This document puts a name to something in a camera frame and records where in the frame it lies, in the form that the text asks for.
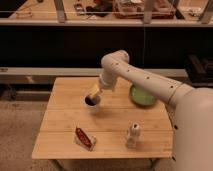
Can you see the green ceramic bowl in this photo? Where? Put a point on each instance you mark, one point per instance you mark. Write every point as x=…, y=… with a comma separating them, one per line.
x=141, y=97

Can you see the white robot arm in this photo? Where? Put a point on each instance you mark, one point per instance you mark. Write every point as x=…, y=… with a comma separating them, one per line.
x=192, y=148

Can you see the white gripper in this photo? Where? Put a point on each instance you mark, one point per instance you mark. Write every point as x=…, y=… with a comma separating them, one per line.
x=107, y=84

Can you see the red snack packet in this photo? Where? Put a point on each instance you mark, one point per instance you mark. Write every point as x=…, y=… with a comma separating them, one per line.
x=86, y=141

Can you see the light wooden table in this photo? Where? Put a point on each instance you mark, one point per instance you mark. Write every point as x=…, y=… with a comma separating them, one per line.
x=66, y=110

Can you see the dark items on shelf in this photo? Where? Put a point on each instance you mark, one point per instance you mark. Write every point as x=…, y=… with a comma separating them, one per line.
x=101, y=8

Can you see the wicker tray on shelf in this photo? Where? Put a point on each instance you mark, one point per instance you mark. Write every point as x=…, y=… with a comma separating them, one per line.
x=162, y=9

